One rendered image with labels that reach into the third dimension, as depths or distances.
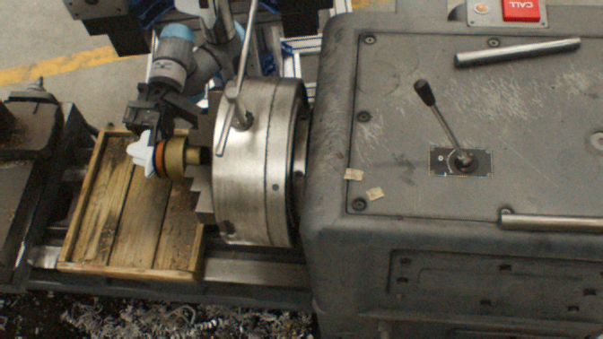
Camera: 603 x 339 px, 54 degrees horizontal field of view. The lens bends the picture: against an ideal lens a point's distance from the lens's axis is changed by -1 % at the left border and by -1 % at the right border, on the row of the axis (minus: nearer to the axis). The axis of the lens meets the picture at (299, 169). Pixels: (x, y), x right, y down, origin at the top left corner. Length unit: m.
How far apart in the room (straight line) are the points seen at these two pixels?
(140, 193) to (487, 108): 0.78
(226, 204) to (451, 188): 0.37
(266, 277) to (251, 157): 0.36
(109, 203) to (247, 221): 0.47
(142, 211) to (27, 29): 2.03
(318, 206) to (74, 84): 2.14
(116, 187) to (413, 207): 0.76
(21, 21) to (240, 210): 2.47
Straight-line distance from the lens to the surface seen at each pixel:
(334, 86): 1.00
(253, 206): 0.99
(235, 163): 0.98
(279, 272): 1.26
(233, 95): 0.92
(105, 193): 1.42
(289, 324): 1.55
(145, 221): 1.35
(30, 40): 3.21
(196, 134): 1.12
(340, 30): 1.08
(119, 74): 2.85
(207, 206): 1.06
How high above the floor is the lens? 2.03
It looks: 59 degrees down
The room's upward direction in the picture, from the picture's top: 10 degrees counter-clockwise
